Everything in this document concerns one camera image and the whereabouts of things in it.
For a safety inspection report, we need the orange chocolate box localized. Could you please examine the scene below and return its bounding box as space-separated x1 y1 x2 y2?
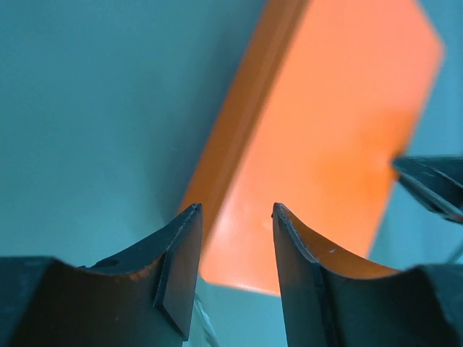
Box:
182 0 308 238

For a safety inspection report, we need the orange box lid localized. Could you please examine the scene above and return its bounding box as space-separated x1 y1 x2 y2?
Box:
200 1 443 295

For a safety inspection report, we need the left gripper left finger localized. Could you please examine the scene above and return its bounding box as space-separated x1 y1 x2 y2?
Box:
1 204 203 346

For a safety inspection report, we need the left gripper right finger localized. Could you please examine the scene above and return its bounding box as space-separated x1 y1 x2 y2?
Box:
272 203 462 346

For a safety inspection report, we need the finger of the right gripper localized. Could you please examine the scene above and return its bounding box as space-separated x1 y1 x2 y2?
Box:
392 155 462 224

